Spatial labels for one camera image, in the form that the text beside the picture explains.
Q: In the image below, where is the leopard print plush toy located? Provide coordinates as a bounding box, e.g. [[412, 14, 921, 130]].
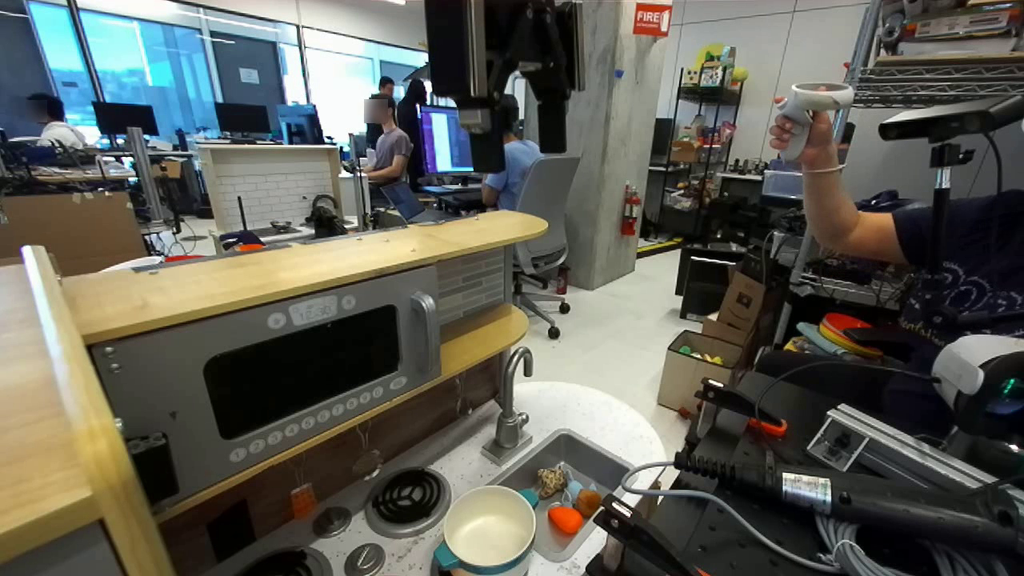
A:
[[534, 462, 573, 499]]

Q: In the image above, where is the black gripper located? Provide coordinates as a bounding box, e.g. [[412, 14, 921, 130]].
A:
[[426, 0, 587, 177]]

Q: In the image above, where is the small cardboard box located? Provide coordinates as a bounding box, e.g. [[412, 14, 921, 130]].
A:
[[714, 267, 775, 336]]

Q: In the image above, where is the red fire extinguisher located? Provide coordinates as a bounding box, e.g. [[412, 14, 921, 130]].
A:
[[618, 181, 647, 243]]

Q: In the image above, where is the white VR controller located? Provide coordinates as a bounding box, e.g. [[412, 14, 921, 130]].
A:
[[775, 80, 859, 163]]

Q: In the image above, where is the lit computer monitor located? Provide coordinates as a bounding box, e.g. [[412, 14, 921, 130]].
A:
[[417, 103, 481, 178]]

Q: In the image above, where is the black kettle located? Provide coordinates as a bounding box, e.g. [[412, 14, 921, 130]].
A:
[[304, 191, 352, 239]]

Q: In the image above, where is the black coil stove burner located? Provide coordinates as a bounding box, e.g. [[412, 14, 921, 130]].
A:
[[237, 543, 337, 576], [362, 464, 453, 540]]

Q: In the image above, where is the grey striped kitchen backsplash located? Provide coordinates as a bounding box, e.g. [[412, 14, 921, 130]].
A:
[[432, 249, 514, 331]]

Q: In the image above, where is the large cardboard box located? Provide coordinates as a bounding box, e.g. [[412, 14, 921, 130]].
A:
[[0, 189, 147, 278]]

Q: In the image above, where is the grey cable bundle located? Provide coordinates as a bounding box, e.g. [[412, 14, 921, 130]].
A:
[[810, 509, 1024, 576]]

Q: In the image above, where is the person in grey shirt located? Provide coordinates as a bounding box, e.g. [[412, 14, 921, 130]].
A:
[[358, 92, 421, 216]]

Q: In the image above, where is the grey toy microwave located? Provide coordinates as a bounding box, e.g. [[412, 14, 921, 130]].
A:
[[86, 267, 445, 504]]

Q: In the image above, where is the orange toy egg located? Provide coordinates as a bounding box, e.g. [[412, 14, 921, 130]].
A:
[[544, 502, 590, 540]]

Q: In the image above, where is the person in blue shirt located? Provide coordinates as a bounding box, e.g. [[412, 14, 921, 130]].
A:
[[476, 129, 544, 211]]

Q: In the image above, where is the white cable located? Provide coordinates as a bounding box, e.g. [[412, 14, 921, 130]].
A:
[[615, 457, 847, 576]]

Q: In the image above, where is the metal wire shelf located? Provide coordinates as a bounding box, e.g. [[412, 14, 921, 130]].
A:
[[847, 48, 1024, 112]]

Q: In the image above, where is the grey office chair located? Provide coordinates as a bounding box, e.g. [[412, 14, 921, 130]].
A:
[[508, 149, 587, 342]]

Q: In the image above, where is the grey toy faucet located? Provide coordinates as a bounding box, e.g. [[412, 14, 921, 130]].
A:
[[481, 342, 538, 464]]

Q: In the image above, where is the bulky black clamp tool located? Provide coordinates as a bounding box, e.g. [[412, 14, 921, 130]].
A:
[[671, 444, 1024, 560]]

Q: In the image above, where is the silver stove knob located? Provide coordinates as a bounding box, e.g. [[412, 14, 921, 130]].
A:
[[342, 540, 388, 576], [309, 502, 354, 540]]

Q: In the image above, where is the aluminium extrusion rail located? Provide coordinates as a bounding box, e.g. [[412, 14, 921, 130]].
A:
[[803, 400, 1024, 497]]

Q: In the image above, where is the orange toy plate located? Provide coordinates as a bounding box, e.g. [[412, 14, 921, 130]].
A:
[[816, 307, 877, 347]]

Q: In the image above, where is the person in black clothes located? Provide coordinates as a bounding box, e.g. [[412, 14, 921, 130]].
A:
[[395, 72, 432, 166]]

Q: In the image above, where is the small orange panel block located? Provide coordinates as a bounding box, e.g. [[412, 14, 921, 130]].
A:
[[284, 481, 323, 527]]

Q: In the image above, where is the operator bare forearm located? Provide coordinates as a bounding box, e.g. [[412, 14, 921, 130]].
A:
[[796, 157, 908, 270]]

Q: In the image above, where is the black storage rack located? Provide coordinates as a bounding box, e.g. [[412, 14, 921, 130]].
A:
[[668, 45, 752, 239]]

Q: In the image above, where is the open cardboard box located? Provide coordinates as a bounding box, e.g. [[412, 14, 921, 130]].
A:
[[655, 327, 752, 420]]

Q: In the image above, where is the black clamp orange handle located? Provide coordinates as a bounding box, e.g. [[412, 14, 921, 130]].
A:
[[694, 379, 794, 449]]

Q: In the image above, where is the metal toy sink basin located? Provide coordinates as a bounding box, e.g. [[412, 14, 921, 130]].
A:
[[489, 430, 635, 567]]

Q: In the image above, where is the black storage box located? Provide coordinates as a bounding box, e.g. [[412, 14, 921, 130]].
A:
[[675, 239, 752, 322]]

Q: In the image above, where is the operator hand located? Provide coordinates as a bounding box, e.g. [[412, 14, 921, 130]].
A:
[[767, 105, 846, 172]]

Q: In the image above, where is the red wall sign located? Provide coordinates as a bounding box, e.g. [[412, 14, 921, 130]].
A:
[[629, 0, 675, 41]]

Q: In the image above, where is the person in white shirt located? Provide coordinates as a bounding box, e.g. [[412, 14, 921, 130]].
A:
[[21, 91, 97, 153]]

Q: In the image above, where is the wooden toy kitchen cabinet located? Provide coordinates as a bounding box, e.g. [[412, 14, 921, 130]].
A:
[[0, 245, 177, 576]]

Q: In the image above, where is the white tiled panel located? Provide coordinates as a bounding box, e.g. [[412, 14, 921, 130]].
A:
[[195, 141, 347, 232]]

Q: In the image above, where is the curved wooden kitchen shelf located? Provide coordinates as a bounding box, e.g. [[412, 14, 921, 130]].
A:
[[62, 208, 549, 347]]

